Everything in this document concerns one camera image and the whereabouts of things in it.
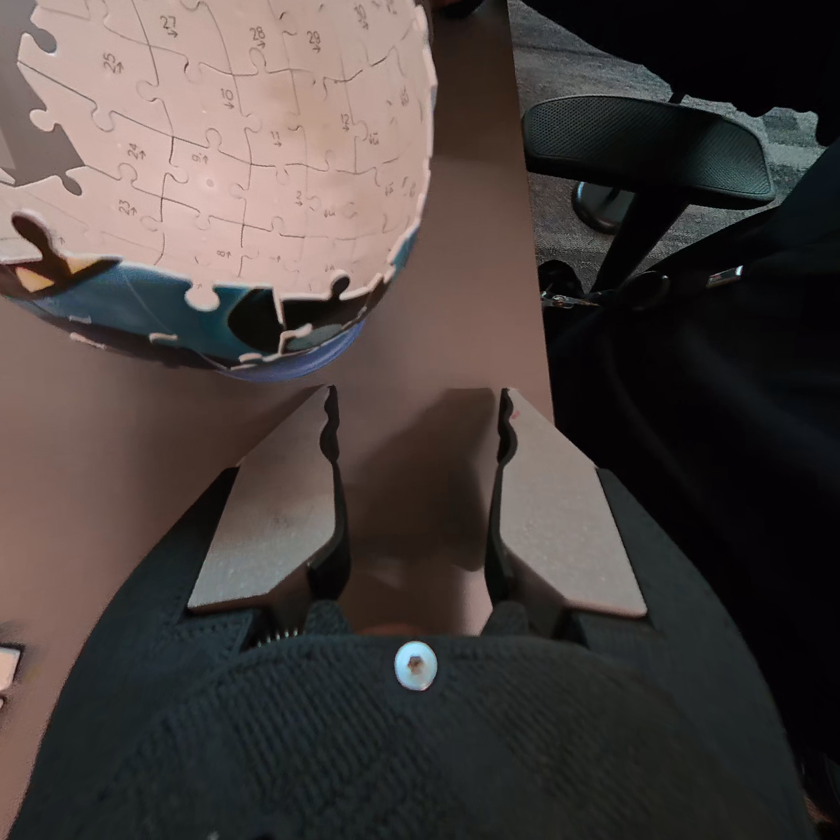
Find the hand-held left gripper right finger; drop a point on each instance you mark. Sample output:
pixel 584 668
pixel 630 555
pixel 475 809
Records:
pixel 564 525

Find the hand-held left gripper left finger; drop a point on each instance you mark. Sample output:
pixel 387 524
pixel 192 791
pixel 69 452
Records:
pixel 269 525

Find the white puzzle piece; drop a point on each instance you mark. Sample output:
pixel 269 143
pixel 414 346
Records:
pixel 8 666

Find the partly built puzzle ball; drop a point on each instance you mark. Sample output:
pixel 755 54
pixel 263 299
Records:
pixel 262 164

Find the person's dark clothed torso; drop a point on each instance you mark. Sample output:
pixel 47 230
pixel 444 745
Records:
pixel 709 492

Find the black chair armrest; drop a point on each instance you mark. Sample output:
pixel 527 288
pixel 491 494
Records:
pixel 649 151

